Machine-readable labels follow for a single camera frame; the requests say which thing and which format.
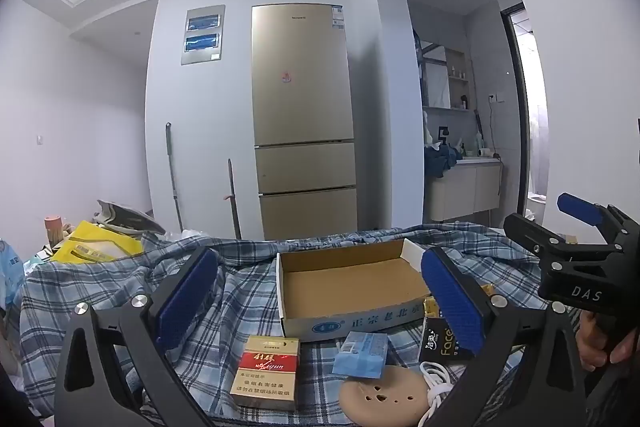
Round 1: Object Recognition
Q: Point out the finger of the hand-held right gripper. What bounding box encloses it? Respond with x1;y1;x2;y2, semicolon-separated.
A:
502;213;573;269
556;193;626;240

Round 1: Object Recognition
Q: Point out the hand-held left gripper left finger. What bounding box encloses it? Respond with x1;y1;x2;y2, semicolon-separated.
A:
52;247;221;427

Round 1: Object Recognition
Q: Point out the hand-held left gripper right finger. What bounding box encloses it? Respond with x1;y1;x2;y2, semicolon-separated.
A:
420;247;588;427

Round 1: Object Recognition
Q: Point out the black tissue packet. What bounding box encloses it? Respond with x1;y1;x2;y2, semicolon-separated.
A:
419;317;473;365

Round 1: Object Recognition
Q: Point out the blue tissue packet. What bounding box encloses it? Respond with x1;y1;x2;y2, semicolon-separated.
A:
332;331;390;379

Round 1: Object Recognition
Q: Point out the cardboard box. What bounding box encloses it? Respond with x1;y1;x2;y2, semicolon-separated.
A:
276;237;437;343

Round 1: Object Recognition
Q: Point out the red and gold cigarette pack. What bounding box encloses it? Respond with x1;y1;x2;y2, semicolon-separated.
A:
231;336;301;412

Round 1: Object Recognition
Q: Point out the person's right hand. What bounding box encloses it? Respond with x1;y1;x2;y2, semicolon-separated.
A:
575;307;640;373

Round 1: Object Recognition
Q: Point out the blue plaid cloth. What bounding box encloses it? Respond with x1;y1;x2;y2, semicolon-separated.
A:
20;224;573;427

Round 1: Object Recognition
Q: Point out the white vanity cabinet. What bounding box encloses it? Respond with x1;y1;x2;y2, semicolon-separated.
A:
424;157;504;224

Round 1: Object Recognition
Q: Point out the grey cap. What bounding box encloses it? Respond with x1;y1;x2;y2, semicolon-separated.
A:
95;199;166;236

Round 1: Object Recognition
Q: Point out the yellow plastic bag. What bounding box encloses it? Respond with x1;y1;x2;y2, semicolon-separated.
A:
50;220;144;264

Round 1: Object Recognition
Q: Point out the dark broom stick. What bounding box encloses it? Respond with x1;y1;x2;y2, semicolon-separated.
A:
223;158;243;240

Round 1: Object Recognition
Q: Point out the blue clothes pile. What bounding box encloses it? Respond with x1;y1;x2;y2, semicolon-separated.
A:
424;146;464;179

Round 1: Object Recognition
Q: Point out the beige round perforated disc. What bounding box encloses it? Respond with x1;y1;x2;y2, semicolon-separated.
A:
340;364;434;427

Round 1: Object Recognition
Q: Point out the brown cylinder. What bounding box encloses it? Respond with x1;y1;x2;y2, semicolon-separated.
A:
44;216;66;249

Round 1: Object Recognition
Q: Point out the translucent plastic bag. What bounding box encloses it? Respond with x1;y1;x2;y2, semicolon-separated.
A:
0;239;27;310

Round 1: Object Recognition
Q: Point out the mirror cabinet with shelves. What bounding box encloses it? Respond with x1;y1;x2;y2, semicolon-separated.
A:
419;39;476;112

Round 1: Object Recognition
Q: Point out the gold refrigerator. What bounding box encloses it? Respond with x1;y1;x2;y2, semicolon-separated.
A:
251;3;359;242

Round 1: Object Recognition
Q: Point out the grey electrical panel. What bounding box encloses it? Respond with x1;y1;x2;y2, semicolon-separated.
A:
180;4;226;66

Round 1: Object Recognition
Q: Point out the white cable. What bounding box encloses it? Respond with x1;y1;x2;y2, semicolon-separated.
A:
416;361;457;427

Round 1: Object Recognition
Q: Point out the black door frame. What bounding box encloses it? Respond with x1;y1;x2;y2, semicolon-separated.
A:
501;3;532;219

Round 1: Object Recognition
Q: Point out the grey mop handle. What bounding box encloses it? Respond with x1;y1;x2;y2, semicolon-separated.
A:
165;122;185;233

